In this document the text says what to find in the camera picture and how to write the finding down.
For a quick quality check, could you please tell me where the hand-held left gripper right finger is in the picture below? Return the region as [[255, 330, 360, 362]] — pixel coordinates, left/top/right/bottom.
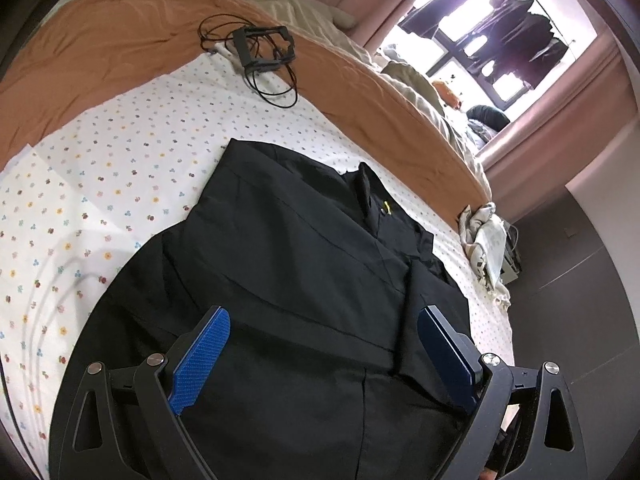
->
[[416, 304, 593, 480]]

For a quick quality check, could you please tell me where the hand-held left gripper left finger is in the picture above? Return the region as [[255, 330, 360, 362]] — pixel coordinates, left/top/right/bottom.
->
[[48, 306, 232, 480]]

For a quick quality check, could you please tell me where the black smooth garment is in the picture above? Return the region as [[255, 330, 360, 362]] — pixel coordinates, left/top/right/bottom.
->
[[47, 139, 481, 480]]

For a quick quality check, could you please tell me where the row of dark hanging clothes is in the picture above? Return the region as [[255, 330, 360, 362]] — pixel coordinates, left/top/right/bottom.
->
[[400, 0, 571, 86]]

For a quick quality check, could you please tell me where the crumpled patterned cloth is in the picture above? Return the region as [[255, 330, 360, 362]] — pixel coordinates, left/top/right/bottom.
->
[[459, 202, 511, 306]]

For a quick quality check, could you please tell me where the white floral bed sheet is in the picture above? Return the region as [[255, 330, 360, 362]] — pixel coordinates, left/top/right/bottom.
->
[[0, 52, 516, 461]]

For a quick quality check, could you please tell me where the orange fabric object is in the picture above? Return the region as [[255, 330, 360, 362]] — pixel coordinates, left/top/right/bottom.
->
[[434, 80, 462, 109]]

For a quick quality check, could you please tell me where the narrow pink curtain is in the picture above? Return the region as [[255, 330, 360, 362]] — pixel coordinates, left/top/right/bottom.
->
[[475, 35, 631, 196]]

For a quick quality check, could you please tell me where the orange blanket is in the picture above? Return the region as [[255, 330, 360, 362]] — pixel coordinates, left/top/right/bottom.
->
[[0, 0, 493, 201]]

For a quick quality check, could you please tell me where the beige duvet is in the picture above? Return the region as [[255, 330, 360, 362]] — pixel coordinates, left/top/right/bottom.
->
[[227, 0, 493, 196]]

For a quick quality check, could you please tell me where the beige plush toy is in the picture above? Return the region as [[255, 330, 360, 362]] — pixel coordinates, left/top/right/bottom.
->
[[287, 0, 358, 28]]

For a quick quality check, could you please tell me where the window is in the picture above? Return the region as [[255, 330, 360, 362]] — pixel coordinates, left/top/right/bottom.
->
[[377, 0, 598, 111]]

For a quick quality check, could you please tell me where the thin black cable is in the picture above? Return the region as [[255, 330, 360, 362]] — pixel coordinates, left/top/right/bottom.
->
[[198, 12, 301, 109]]

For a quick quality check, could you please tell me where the black frame device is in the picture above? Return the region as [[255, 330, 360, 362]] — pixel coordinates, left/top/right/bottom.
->
[[232, 25, 297, 72]]

